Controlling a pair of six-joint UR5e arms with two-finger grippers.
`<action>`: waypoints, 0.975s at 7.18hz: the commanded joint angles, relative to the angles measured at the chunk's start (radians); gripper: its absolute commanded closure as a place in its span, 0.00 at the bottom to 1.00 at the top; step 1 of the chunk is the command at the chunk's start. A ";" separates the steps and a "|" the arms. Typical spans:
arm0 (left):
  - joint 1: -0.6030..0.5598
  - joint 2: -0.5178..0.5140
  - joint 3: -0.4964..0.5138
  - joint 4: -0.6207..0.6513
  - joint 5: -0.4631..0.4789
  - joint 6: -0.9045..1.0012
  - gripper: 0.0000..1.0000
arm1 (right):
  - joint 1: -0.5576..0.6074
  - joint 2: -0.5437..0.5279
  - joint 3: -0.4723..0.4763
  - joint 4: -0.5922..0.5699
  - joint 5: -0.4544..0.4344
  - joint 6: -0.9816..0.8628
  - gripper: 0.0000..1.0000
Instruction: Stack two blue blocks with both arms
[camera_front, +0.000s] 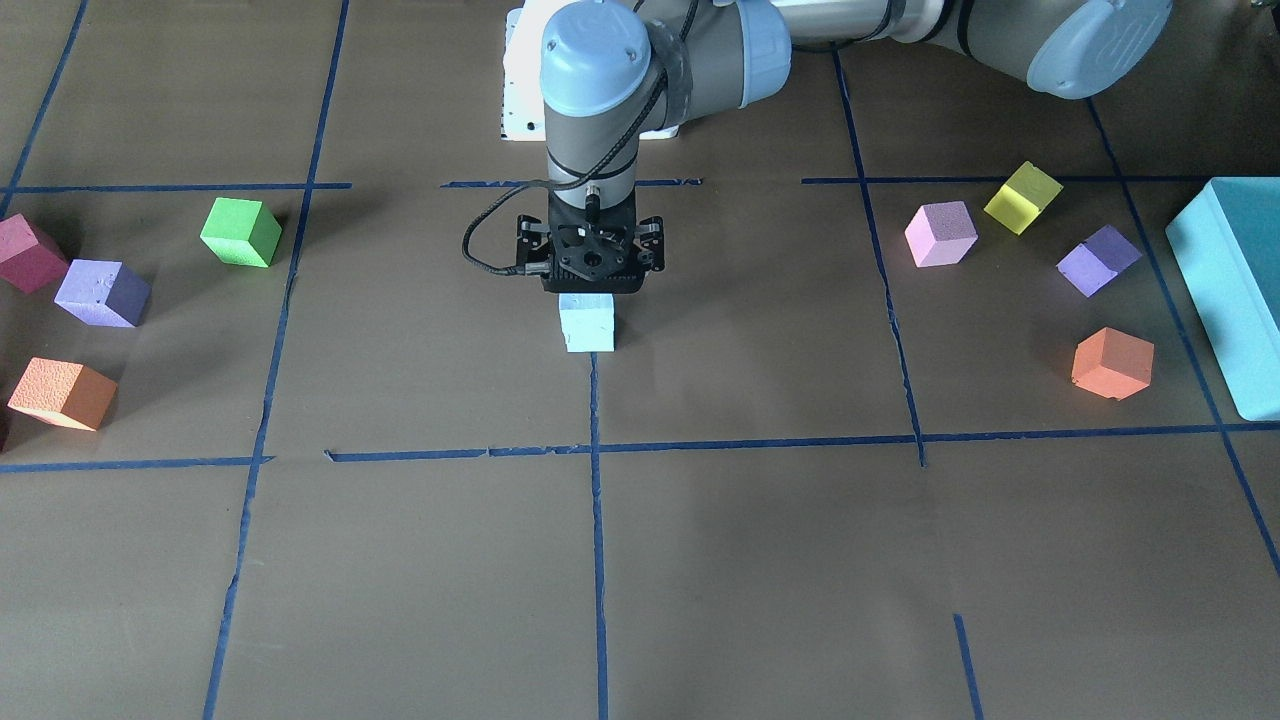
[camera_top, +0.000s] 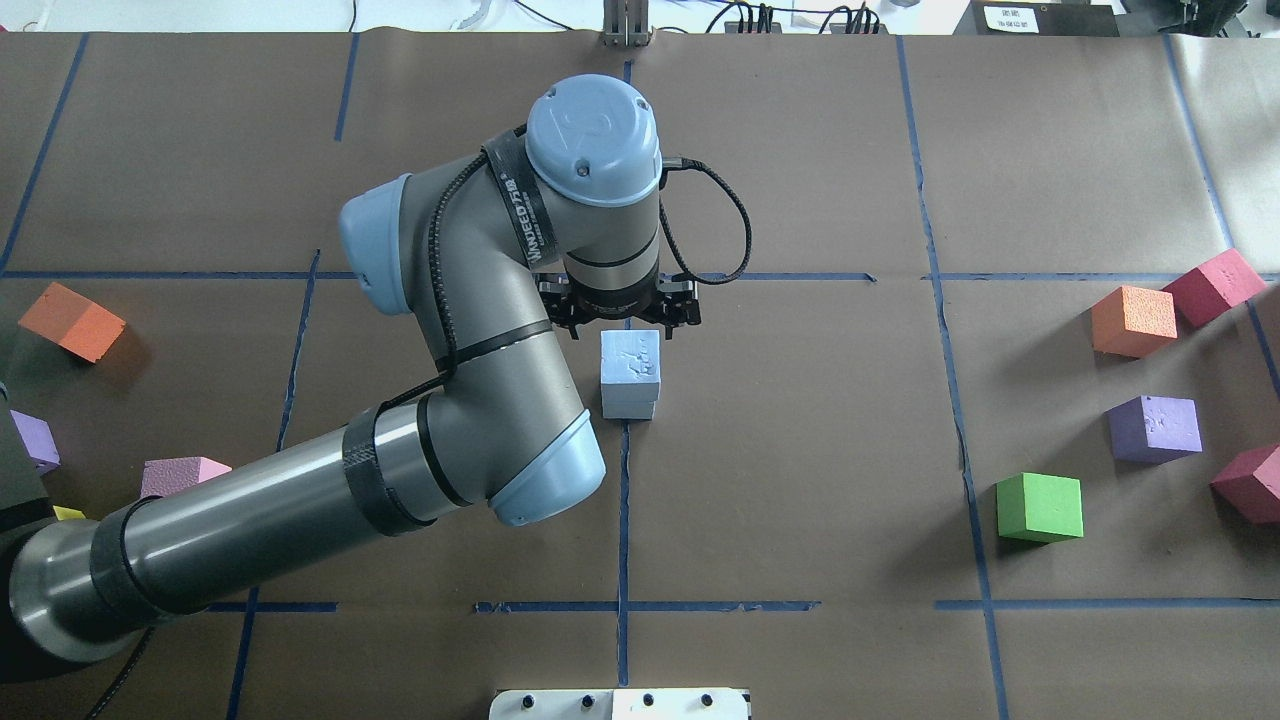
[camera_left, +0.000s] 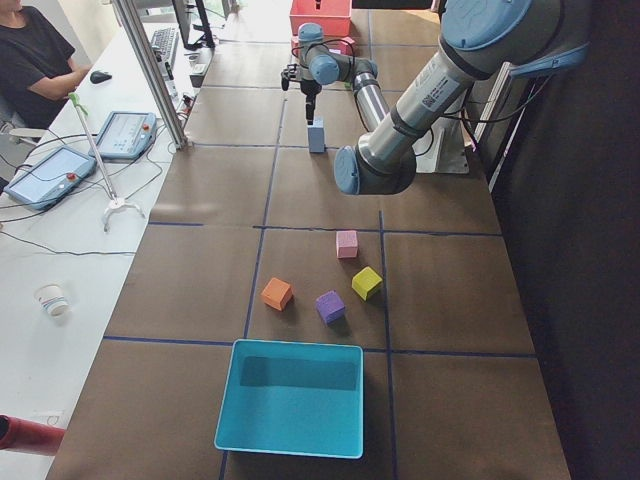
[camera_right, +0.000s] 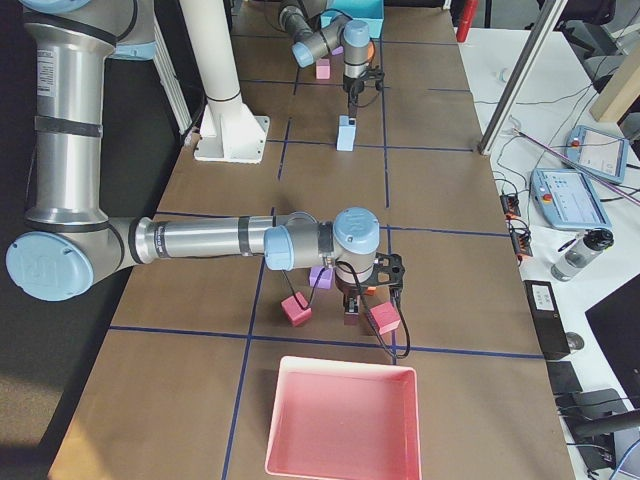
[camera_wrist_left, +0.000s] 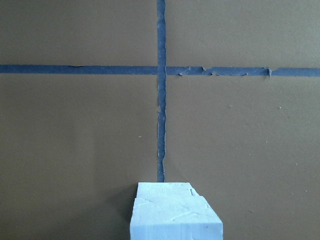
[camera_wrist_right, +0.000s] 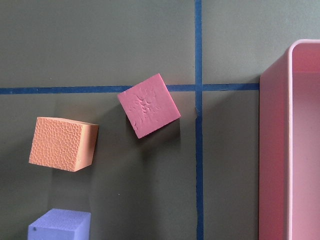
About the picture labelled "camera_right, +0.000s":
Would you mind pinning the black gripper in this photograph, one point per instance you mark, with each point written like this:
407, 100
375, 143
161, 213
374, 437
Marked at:
354, 89
349, 290

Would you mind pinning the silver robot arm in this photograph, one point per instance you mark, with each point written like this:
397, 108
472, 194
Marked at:
310, 45
75, 244

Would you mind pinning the purple near block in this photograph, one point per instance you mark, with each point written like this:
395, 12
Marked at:
321, 277

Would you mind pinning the pink far block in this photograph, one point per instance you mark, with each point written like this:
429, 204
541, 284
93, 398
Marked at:
323, 69

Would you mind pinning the red block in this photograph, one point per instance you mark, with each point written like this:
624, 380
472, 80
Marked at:
386, 317

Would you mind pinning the magenta block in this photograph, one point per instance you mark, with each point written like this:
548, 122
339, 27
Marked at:
296, 308

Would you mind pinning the blue bin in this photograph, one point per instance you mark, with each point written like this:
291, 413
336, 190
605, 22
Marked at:
370, 11

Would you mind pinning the pink tray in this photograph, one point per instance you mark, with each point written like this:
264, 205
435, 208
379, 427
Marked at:
344, 420

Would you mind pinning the white pole with base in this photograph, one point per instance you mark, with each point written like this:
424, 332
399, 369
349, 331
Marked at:
229, 131

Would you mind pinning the red fire extinguisher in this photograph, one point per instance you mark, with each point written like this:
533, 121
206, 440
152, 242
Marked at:
466, 19

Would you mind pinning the small electronics board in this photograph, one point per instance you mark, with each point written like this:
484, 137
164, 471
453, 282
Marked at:
510, 205

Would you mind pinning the black power box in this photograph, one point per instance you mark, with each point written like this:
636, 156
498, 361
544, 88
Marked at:
546, 319

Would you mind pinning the near teach pendant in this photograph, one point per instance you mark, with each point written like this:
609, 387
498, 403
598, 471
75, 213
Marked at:
567, 199

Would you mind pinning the teach pendant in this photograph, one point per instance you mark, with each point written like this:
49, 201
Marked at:
602, 153
567, 199

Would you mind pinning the far teach pendant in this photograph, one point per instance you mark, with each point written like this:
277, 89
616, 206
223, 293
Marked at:
602, 153

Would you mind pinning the clear water bottle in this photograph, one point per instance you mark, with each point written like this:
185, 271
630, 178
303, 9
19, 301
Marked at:
581, 253

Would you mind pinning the black monitor corner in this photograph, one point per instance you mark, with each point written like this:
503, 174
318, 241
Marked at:
614, 322

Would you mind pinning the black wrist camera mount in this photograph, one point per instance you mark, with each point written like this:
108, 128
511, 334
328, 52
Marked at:
388, 270

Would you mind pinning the aluminium frame post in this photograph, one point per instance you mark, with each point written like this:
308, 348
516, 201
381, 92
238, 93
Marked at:
544, 25

